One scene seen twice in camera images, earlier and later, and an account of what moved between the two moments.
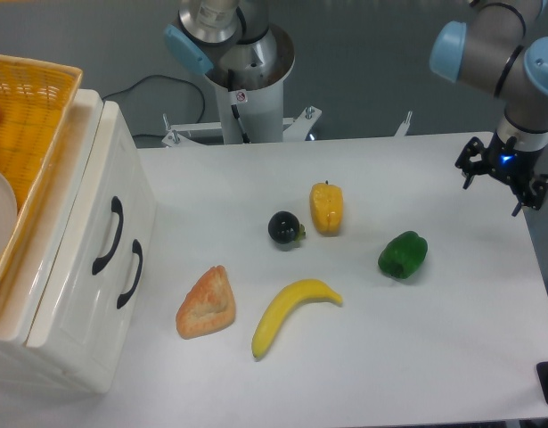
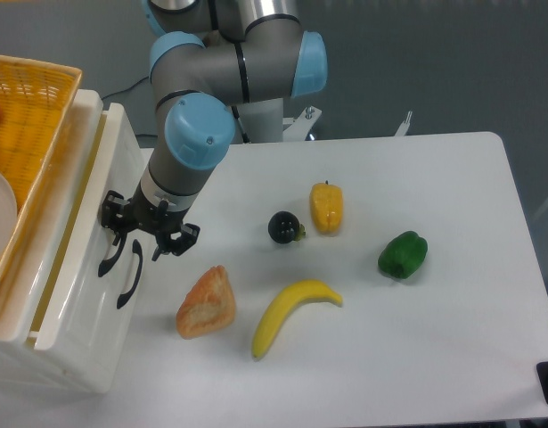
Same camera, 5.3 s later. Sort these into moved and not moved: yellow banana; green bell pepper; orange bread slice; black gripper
Moved: black gripper
Not moved: green bell pepper; orange bread slice; yellow banana
